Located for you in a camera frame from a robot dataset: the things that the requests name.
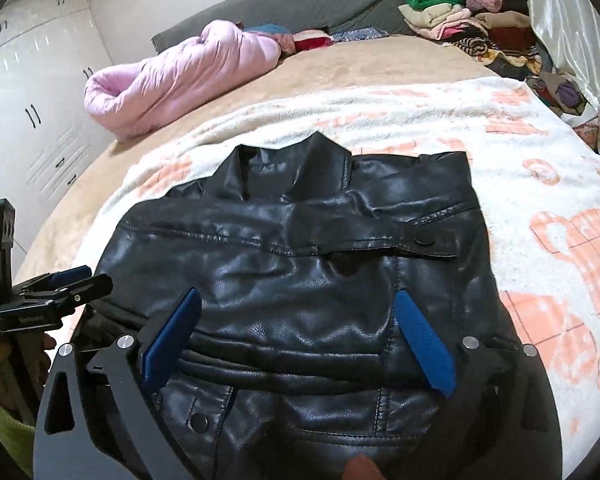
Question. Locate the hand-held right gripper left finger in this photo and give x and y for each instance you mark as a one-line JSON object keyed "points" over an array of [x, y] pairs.
{"points": [[172, 332]]}

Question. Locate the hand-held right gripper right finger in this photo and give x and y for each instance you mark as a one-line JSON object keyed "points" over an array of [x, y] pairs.
{"points": [[425, 340]]}

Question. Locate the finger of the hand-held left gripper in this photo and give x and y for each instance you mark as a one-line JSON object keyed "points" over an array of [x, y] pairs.
{"points": [[67, 276], [87, 290]]}

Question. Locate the black leather jacket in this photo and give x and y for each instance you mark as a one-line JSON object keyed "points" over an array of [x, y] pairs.
{"points": [[290, 270]]}

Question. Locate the person's left forearm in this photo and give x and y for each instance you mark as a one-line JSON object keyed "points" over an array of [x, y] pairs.
{"points": [[2, 425]]}

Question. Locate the plastic bag of clothes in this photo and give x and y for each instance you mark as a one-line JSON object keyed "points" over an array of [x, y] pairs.
{"points": [[560, 92]]}

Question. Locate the pile of folded clothes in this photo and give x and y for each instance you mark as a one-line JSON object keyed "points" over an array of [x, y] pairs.
{"points": [[460, 20]]}

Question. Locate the person's right hand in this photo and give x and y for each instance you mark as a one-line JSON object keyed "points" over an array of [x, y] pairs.
{"points": [[362, 469]]}

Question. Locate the white wardrobe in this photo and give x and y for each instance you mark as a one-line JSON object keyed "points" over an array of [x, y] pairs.
{"points": [[30, 110]]}

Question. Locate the white orange printed blanket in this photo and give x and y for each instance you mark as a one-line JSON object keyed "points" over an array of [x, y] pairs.
{"points": [[555, 200]]}

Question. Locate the pink quilt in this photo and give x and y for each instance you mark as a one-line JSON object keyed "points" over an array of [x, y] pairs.
{"points": [[180, 80]]}

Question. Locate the beige bed sheet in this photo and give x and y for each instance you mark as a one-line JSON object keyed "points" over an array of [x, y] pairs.
{"points": [[355, 60]]}

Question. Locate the blue floral cloth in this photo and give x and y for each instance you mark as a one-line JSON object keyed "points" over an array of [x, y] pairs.
{"points": [[360, 35]]}

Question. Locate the teal cloth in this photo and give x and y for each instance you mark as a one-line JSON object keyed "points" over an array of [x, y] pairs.
{"points": [[267, 30]]}

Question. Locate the red cloth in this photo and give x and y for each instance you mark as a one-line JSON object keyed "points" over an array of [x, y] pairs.
{"points": [[312, 41]]}

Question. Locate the white shiny curtain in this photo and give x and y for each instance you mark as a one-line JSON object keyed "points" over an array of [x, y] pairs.
{"points": [[575, 35]]}

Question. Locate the grey headboard cushion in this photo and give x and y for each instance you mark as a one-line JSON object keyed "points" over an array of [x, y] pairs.
{"points": [[290, 0]]}

